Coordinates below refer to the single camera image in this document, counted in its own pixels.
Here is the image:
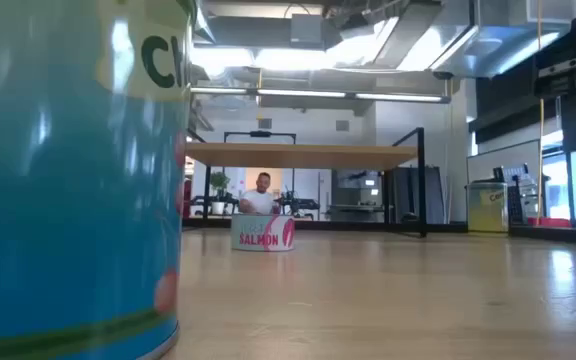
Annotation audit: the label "person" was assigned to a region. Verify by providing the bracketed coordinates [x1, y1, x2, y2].
[237, 172, 282, 216]

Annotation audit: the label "yellow green can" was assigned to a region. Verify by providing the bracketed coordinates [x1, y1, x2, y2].
[466, 181, 510, 234]

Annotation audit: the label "teal salmon can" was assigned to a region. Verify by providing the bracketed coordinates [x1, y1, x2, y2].
[230, 213, 297, 253]

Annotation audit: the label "yellow hanging cable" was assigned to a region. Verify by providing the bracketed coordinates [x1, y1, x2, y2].
[536, 0, 545, 226]

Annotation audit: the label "black gantry frame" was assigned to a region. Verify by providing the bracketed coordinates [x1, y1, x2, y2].
[222, 130, 298, 221]

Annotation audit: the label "long ceiling light strip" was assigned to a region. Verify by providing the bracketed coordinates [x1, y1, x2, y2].
[190, 87, 452, 105]

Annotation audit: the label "black aluminium frame bar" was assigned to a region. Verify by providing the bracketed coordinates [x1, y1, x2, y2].
[182, 218, 469, 234]

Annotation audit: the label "red tray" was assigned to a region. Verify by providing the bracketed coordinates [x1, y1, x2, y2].
[526, 216, 572, 229]

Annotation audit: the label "potted green plant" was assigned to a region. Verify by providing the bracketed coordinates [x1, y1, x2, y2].
[209, 171, 232, 216]

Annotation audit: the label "white board panel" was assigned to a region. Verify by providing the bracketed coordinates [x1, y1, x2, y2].
[466, 139, 542, 184]

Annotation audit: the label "dark grey panel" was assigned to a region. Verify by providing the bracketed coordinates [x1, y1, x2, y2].
[392, 167, 447, 224]

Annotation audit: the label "grey metal cabinet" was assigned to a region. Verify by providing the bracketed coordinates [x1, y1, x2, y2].
[327, 169, 387, 224]

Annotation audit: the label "wooden shelf black legs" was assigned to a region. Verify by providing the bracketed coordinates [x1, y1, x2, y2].
[183, 127, 428, 239]

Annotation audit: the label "black perforated rack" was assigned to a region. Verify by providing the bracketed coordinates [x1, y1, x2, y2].
[492, 164, 552, 226]

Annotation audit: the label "silver rectangular air duct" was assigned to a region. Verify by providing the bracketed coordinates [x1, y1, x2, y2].
[327, 0, 576, 79]

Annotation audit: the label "black aluminium frame rail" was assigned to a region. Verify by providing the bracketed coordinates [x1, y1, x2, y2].
[510, 223, 576, 247]

